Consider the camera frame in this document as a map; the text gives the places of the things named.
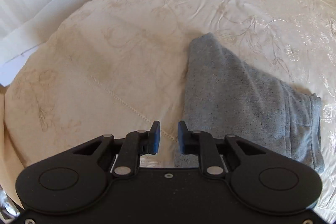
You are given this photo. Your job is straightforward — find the grey speckled pants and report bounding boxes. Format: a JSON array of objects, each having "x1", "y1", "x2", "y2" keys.
[{"x1": 183, "y1": 34, "x2": 325, "y2": 173}]

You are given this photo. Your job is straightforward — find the cream embroidered bedspread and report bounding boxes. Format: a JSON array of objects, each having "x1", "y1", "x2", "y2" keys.
[{"x1": 1, "y1": 0, "x2": 335, "y2": 222}]

